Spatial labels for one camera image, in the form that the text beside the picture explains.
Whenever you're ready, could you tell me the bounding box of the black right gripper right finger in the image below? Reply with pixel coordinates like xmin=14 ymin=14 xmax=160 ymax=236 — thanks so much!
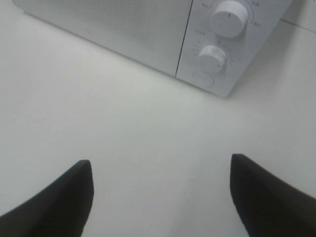
xmin=230 ymin=154 xmax=316 ymax=237

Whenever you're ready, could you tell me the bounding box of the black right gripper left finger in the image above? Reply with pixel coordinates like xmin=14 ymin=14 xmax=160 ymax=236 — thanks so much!
xmin=0 ymin=160 xmax=94 ymax=237

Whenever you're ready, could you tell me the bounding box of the round white door release button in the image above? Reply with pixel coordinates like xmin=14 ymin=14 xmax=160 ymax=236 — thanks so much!
xmin=192 ymin=71 xmax=214 ymax=88

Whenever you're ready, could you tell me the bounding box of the white timer knob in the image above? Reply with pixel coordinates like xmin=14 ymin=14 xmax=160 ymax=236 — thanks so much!
xmin=198 ymin=45 xmax=227 ymax=73

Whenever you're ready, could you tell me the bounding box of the white microwave door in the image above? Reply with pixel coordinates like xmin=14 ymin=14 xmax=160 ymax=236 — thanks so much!
xmin=13 ymin=0 xmax=192 ymax=76

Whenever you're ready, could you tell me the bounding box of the white microwave oven body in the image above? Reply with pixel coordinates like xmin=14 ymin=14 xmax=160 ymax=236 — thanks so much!
xmin=176 ymin=0 xmax=292 ymax=97

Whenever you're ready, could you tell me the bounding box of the white upper microwave knob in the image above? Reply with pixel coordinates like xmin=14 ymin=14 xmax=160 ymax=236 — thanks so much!
xmin=209 ymin=0 xmax=249 ymax=38

